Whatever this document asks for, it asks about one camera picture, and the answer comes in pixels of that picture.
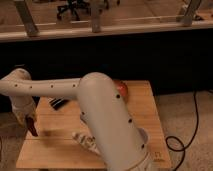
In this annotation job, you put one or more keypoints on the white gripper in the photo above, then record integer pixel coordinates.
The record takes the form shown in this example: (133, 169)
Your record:
(24, 107)

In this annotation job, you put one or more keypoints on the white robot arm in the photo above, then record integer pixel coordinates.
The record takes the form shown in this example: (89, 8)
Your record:
(119, 141)

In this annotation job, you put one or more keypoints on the black striped rectangular object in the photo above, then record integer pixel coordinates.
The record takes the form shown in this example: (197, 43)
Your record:
(56, 104)

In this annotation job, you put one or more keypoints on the wooden table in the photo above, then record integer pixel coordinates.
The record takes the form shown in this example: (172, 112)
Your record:
(54, 148)

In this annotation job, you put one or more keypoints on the orange bowl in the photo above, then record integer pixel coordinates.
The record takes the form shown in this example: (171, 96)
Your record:
(122, 88)

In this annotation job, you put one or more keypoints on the white cup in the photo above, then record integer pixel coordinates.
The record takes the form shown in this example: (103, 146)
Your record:
(144, 135)

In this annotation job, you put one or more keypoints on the black office chair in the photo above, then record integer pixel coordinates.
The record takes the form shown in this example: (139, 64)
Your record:
(73, 5)

